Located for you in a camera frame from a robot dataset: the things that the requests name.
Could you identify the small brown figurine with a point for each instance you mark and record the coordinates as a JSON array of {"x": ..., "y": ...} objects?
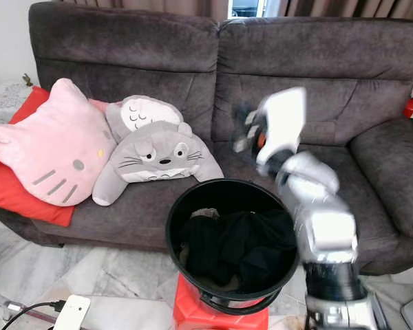
[{"x": 27, "y": 80}]

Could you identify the window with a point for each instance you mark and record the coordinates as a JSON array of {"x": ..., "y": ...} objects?
[{"x": 248, "y": 7}]

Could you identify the red plastic stool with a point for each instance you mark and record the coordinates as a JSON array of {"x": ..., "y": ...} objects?
[{"x": 189, "y": 313}]

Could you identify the black round laundry basket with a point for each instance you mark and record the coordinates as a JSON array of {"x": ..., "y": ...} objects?
[{"x": 224, "y": 194}]

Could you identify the red cushion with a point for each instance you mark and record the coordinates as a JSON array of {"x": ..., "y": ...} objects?
[{"x": 3, "y": 192}]

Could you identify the dark grey fabric sofa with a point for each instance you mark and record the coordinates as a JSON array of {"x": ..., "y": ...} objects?
[{"x": 303, "y": 62}]

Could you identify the white lace covered side table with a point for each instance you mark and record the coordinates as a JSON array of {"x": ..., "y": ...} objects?
[{"x": 7, "y": 103}]

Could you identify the pink cat face pillow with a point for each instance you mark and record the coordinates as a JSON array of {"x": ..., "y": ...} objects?
[{"x": 55, "y": 148}]

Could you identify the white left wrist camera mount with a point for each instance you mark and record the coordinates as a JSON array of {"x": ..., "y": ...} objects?
[{"x": 72, "y": 313}]

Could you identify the brown curtain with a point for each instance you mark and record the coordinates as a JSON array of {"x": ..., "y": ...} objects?
[{"x": 165, "y": 7}]

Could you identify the black shirt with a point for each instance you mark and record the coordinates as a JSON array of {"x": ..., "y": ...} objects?
[{"x": 234, "y": 244}]

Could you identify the grey whiskered plush pillow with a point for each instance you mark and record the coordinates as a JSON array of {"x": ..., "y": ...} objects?
[{"x": 158, "y": 144}]

